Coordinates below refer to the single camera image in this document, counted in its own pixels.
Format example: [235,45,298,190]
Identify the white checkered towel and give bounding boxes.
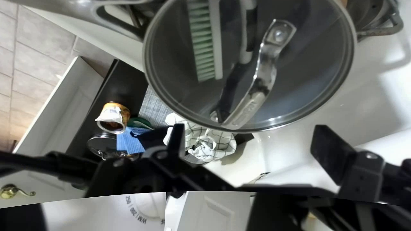
[163,112,237,165]

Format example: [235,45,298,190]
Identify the white gas stove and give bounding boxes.
[0,0,411,231]

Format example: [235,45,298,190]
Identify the glass pot lid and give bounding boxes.
[142,0,357,133]

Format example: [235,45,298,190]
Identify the blue cloth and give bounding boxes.
[114,126,147,156]

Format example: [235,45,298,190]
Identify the grey checkered mat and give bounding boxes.
[138,84,173,129]

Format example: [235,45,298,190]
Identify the black bin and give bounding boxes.
[65,58,151,165]

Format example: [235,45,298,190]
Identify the silver round disc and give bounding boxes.
[86,134,122,162]

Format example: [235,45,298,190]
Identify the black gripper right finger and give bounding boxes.
[309,124,411,203]

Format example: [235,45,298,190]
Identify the brass handle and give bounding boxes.
[0,184,36,201]

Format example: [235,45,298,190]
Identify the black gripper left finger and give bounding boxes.
[0,124,236,199]

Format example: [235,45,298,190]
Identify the white cabinet panel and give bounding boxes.
[11,56,105,157]

